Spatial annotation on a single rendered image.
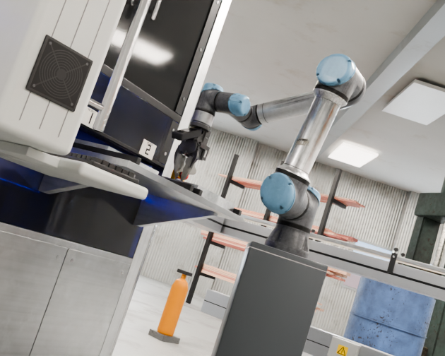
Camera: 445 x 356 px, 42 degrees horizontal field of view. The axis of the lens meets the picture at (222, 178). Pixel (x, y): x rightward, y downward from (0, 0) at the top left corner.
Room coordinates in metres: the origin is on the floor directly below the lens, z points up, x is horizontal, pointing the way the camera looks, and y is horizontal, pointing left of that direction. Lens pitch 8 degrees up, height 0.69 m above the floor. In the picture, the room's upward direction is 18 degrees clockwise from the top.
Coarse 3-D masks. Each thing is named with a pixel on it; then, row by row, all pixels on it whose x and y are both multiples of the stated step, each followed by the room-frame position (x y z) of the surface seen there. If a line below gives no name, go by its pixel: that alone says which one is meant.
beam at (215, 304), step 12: (204, 300) 3.07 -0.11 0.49; (216, 300) 3.03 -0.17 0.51; (228, 300) 3.00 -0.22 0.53; (204, 312) 3.06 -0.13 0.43; (216, 312) 3.02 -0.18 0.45; (312, 336) 2.74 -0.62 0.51; (324, 336) 2.71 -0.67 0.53; (336, 336) 2.68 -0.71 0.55; (312, 348) 2.73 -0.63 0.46; (324, 348) 2.70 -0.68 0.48; (360, 348) 2.61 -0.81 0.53; (372, 348) 2.61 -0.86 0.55
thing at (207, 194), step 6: (174, 180) 1.99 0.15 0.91; (198, 186) 1.94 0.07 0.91; (204, 192) 1.98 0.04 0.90; (210, 192) 2.01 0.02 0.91; (210, 198) 2.02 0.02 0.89; (216, 198) 2.05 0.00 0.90; (222, 198) 2.08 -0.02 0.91; (222, 204) 2.09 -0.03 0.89; (228, 204) 2.12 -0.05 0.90; (234, 204) 2.15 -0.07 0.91
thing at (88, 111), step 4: (88, 108) 1.95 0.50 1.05; (88, 112) 1.96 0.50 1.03; (92, 112) 1.97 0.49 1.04; (96, 112) 1.98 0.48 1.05; (84, 116) 1.95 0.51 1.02; (88, 116) 1.96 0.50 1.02; (96, 116) 1.99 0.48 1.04; (84, 120) 1.95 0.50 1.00; (88, 120) 1.97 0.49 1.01; (92, 120) 1.98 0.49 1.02; (84, 124) 1.96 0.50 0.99; (88, 124) 1.97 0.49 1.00; (92, 124) 1.98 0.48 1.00; (92, 128) 1.99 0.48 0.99
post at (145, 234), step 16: (224, 0) 2.37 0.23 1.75; (224, 16) 2.40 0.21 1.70; (208, 48) 2.38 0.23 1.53; (208, 64) 2.41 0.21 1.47; (192, 96) 2.38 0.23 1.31; (192, 112) 2.41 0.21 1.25; (176, 144) 2.38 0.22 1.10; (144, 240) 2.39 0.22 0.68; (128, 272) 2.37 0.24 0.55; (128, 288) 2.39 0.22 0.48; (112, 320) 2.37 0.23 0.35; (112, 336) 2.40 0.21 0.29
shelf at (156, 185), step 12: (96, 156) 1.66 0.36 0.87; (108, 156) 1.64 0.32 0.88; (132, 168) 1.62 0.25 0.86; (144, 168) 1.66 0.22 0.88; (144, 180) 1.80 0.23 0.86; (156, 180) 1.71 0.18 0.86; (168, 180) 1.76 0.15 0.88; (156, 192) 2.10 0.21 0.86; (168, 192) 1.94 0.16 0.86; (180, 192) 1.82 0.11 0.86; (192, 192) 1.88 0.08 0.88; (192, 204) 2.10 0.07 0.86; (204, 204) 1.95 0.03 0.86; (216, 204) 2.01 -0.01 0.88; (228, 216) 2.10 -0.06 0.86; (240, 216) 2.16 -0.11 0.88
